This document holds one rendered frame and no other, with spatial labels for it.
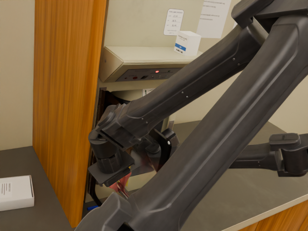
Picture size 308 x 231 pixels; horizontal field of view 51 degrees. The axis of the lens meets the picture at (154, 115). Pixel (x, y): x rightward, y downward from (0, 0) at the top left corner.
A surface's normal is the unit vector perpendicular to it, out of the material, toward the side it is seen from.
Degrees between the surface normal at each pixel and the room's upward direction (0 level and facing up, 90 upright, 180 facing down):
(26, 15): 90
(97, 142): 23
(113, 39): 90
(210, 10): 90
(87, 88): 90
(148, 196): 46
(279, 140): 33
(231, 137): 74
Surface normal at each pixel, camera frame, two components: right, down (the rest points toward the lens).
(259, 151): -0.51, -0.77
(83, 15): -0.83, 0.11
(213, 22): 0.53, 0.47
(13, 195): 0.18, -0.87
